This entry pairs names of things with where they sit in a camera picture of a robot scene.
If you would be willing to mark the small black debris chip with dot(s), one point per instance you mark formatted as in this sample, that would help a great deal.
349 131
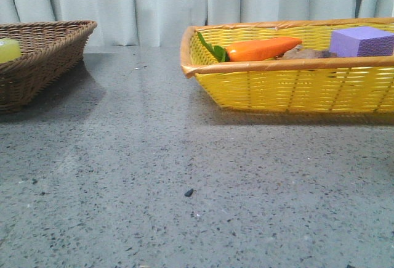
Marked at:
189 193

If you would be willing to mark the purple foam cube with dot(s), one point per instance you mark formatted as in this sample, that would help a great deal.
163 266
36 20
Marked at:
361 41

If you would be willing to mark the yellow packing tape roll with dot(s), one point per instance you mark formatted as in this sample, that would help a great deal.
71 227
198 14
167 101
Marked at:
9 50

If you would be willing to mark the orange toy carrot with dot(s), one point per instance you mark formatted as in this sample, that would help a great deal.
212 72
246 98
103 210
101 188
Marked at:
253 50

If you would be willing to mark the brown wicker basket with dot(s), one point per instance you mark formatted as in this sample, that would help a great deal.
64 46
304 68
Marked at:
49 49

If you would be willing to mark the yellow woven plastic basket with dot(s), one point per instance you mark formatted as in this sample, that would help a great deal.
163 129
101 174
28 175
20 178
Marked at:
336 85

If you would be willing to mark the brown crumpled toy piece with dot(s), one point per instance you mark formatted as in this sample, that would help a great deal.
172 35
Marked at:
299 52

